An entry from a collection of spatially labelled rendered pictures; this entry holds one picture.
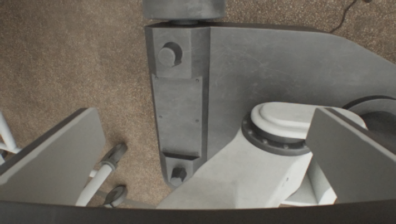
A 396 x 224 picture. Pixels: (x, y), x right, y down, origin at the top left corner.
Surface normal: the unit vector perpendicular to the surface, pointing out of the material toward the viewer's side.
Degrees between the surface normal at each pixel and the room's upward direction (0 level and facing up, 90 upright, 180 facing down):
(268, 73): 0
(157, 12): 18
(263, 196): 90
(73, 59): 0
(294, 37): 0
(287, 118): 90
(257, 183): 90
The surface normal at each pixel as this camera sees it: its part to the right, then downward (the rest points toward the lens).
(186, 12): 0.12, 0.51
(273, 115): 0.00, -0.87
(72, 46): -0.19, 0.48
